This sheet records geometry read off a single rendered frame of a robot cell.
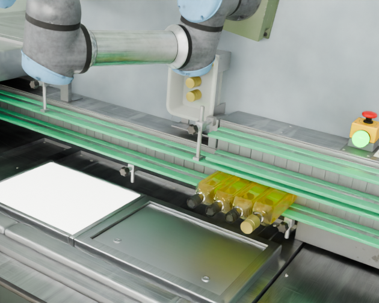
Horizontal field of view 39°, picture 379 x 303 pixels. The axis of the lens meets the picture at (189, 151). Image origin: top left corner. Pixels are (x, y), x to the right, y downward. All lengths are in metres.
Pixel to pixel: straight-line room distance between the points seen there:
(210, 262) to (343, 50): 0.69
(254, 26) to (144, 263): 0.72
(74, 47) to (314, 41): 0.71
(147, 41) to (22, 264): 0.66
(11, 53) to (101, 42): 0.87
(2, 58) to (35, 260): 0.87
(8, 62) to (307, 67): 1.09
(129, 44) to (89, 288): 0.60
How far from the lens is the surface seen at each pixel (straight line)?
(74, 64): 1.22
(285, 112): 1.65
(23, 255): 1.49
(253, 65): 1.66
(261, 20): 1.55
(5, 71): 2.08
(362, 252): 1.57
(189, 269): 1.39
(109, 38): 1.27
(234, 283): 1.35
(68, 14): 1.16
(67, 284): 1.40
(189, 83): 1.71
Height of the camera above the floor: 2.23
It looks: 53 degrees down
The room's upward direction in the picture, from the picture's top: 118 degrees counter-clockwise
